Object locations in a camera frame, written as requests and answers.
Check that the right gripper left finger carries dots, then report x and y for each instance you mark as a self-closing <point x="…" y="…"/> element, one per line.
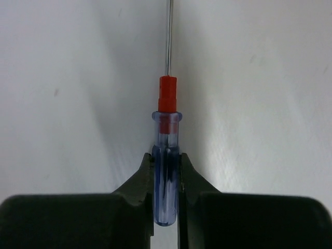
<point x="120" y="219"/>

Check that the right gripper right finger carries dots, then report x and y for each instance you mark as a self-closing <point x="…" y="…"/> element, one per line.
<point x="208" y="218"/>

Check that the small blue red screwdriver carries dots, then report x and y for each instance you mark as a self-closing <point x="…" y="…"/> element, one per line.
<point x="165" y="151"/>

